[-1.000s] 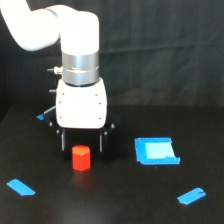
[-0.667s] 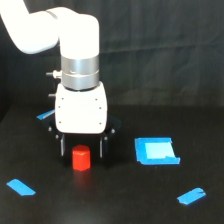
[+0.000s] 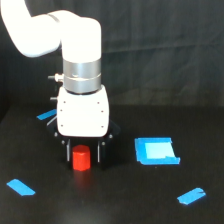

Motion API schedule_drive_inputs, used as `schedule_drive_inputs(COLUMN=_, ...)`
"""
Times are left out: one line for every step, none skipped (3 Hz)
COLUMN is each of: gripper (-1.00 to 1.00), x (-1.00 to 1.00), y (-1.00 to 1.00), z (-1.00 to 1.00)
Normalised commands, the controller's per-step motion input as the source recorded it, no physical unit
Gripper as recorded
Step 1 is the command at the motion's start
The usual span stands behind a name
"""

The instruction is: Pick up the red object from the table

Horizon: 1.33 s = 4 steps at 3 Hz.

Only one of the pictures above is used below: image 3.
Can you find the blue tape strip front left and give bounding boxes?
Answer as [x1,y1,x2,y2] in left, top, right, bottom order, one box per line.
[7,179,35,196]

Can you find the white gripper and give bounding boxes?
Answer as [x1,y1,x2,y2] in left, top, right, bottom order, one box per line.
[47,86,120,169]

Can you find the blue tape strip back left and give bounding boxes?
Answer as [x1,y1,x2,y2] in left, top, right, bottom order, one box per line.
[37,109,57,120]

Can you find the blue tape strip front right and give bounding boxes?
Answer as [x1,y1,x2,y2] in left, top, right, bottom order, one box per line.
[177,187,206,205]

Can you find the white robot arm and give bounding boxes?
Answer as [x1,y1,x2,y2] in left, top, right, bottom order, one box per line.
[0,0,120,167]

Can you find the red hexagonal block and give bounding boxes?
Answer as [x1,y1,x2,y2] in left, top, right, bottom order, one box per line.
[72,145,91,171]

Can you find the blue tape strip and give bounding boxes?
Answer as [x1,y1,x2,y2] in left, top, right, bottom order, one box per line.
[177,187,206,205]
[7,179,35,196]
[37,109,57,120]

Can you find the blue tape square marker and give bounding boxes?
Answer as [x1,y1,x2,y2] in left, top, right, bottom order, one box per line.
[134,137,180,165]

